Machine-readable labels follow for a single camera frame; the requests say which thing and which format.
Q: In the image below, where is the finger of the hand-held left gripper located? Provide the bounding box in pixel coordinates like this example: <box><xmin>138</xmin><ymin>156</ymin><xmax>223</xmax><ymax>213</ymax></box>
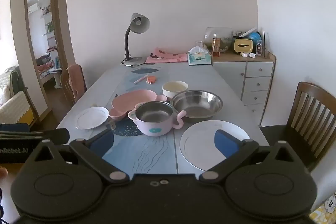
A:
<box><xmin>28</xmin><ymin>128</ymin><xmax>70</xmax><ymax>146</ymax></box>

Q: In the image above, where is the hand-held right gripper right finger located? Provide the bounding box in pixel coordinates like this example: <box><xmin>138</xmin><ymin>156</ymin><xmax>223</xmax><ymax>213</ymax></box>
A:
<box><xmin>198</xmin><ymin>130</ymin><xmax>306</xmax><ymax>184</ymax></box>

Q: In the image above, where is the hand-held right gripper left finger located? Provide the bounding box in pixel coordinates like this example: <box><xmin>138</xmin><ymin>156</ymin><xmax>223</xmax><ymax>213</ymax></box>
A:
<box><xmin>25</xmin><ymin>130</ymin><xmax>130</xmax><ymax>184</ymax></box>

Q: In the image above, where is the large white plate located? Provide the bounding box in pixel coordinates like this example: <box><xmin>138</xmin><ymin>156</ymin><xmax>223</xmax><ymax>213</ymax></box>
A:
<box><xmin>180</xmin><ymin>120</ymin><xmax>251</xmax><ymax>172</ymax></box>

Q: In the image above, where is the small white plate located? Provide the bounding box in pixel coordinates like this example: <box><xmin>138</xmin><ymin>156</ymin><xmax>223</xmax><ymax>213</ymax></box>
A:
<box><xmin>75</xmin><ymin>106</ymin><xmax>109</xmax><ymax>130</ymax></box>

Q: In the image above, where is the pink divided plate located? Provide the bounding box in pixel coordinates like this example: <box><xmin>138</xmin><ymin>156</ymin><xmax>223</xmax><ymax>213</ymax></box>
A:
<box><xmin>108</xmin><ymin>90</ymin><xmax>168</xmax><ymax>120</ymax></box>

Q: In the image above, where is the large steel bowl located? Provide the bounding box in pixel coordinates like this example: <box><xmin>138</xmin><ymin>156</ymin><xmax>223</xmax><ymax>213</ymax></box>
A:
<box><xmin>170</xmin><ymin>90</ymin><xmax>223</xmax><ymax>119</ymax></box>

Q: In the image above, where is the pink handled bowl steel insert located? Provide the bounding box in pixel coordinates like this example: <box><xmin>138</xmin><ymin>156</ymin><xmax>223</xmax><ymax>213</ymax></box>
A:
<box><xmin>128</xmin><ymin>101</ymin><xmax>186</xmax><ymax>136</ymax></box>

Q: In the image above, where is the cream bowl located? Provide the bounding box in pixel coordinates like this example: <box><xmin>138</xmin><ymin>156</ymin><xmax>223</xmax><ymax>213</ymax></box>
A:
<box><xmin>162</xmin><ymin>81</ymin><xmax>188</xmax><ymax>98</ymax></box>

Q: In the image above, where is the cream quilted sofa cover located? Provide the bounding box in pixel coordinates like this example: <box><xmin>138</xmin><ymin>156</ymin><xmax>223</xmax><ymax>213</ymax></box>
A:
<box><xmin>0</xmin><ymin>67</ymin><xmax>34</xmax><ymax>125</ymax></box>

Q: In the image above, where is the grey drawer cabinet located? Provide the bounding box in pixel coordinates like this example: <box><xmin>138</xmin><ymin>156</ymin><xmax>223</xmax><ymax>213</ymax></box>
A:
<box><xmin>212</xmin><ymin>52</ymin><xmax>277</xmax><ymax>126</ymax></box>

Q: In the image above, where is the wooden slat-back chair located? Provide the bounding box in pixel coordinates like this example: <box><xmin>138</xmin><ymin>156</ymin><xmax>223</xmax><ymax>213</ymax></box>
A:
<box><xmin>260</xmin><ymin>81</ymin><xmax>336</xmax><ymax>172</ymax></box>

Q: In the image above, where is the green white tissue box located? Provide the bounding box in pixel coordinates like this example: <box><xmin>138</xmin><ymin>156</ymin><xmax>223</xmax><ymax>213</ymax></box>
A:
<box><xmin>187</xmin><ymin>46</ymin><xmax>212</xmax><ymax>65</ymax></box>

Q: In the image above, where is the yellow tissue box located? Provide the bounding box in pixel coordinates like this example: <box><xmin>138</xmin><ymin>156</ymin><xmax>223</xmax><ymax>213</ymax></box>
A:
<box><xmin>234</xmin><ymin>38</ymin><xmax>253</xmax><ymax>54</ymax></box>

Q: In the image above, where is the clear stick holder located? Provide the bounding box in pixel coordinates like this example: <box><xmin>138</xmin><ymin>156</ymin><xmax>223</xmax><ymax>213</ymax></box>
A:
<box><xmin>262</xmin><ymin>31</ymin><xmax>269</xmax><ymax>58</ymax></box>

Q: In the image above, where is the pink printed cloth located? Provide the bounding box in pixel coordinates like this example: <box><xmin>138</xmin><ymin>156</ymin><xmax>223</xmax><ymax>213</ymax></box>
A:
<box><xmin>146</xmin><ymin>48</ymin><xmax>188</xmax><ymax>64</ymax></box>

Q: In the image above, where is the glass fishbowl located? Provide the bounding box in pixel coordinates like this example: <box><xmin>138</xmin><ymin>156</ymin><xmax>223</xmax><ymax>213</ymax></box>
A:
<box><xmin>204</xmin><ymin>27</ymin><xmax>234</xmax><ymax>53</ymax></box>

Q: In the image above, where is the blue globe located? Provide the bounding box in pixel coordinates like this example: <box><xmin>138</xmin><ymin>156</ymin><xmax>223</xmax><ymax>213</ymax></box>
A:
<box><xmin>247</xmin><ymin>32</ymin><xmax>261</xmax><ymax>44</ymax></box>

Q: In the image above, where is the white tube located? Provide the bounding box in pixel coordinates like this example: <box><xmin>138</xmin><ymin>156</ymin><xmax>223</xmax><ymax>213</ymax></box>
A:
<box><xmin>239</xmin><ymin>27</ymin><xmax>257</xmax><ymax>38</ymax></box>

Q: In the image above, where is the yellow cartoon printed cloth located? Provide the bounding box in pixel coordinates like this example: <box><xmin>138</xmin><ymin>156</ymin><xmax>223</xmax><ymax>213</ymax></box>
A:
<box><xmin>310</xmin><ymin>193</ymin><xmax>336</xmax><ymax>224</ymax></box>

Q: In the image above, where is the grey desk lamp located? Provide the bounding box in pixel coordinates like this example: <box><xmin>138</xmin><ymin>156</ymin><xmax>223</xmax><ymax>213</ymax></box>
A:
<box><xmin>121</xmin><ymin>13</ymin><xmax>151</xmax><ymax>67</ymax></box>

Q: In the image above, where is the wooden door frame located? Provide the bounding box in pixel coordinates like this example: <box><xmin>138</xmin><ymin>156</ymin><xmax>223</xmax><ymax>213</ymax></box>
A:
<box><xmin>24</xmin><ymin>0</ymin><xmax>75</xmax><ymax>114</ymax></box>

